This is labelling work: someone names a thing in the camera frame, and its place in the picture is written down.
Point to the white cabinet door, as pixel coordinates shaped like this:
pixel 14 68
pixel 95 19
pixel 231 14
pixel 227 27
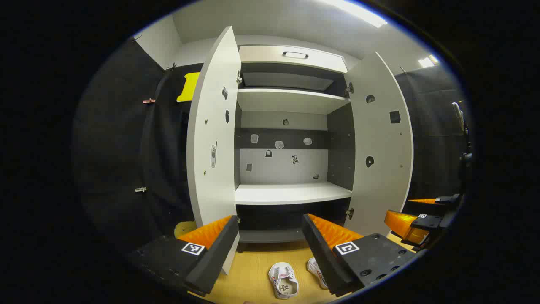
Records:
pixel 211 126
pixel 379 190

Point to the small ceiling light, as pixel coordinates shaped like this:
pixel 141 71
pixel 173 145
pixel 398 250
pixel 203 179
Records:
pixel 425 62

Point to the yellow plush toy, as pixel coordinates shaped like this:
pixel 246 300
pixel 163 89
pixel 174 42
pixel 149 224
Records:
pixel 183 230

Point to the white canvas shoe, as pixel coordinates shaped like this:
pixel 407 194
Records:
pixel 314 268
pixel 282 280

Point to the black backdrop cloth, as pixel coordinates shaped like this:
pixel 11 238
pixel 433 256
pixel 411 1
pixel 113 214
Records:
pixel 114 147

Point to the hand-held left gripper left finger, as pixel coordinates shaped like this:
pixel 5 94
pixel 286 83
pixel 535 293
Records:
pixel 215 257

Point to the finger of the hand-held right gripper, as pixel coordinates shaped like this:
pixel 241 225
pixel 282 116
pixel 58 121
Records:
pixel 403 226
pixel 426 207

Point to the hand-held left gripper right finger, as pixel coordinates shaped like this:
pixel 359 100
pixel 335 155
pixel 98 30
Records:
pixel 322 257

